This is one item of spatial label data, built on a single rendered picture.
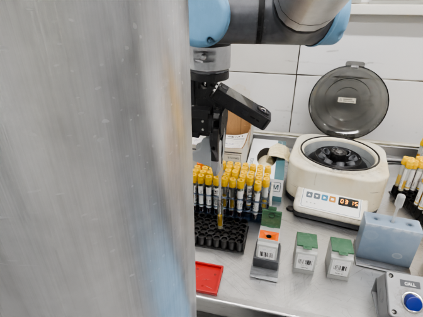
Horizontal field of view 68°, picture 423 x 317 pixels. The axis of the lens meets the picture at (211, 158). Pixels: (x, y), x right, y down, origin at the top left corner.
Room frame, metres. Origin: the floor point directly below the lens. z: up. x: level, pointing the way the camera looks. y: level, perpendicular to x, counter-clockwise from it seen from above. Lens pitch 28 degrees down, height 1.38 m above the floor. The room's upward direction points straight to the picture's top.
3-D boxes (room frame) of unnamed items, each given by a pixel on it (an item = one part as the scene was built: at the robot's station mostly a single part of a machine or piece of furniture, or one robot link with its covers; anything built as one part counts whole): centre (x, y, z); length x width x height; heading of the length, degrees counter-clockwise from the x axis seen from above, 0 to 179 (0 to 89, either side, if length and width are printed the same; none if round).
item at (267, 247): (0.47, -0.11, 0.92); 0.05 x 0.04 x 0.06; 165
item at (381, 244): (0.48, -0.36, 0.92); 0.10 x 0.07 x 0.10; 72
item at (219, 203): (0.55, -0.02, 0.93); 0.01 x 0.01 x 0.10
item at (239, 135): (0.87, 0.01, 0.95); 0.29 x 0.25 x 0.15; 167
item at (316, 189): (0.73, -0.33, 0.94); 0.30 x 0.24 x 0.12; 158
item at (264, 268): (0.47, -0.11, 0.89); 0.09 x 0.05 x 0.04; 165
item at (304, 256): (0.47, -0.19, 0.91); 0.05 x 0.04 x 0.07; 167
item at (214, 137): (0.53, -0.01, 1.13); 0.05 x 0.02 x 0.09; 167
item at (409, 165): (0.70, -0.51, 0.94); 0.02 x 0.02 x 0.11
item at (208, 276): (0.43, 0.02, 0.88); 0.07 x 0.07 x 0.01; 77
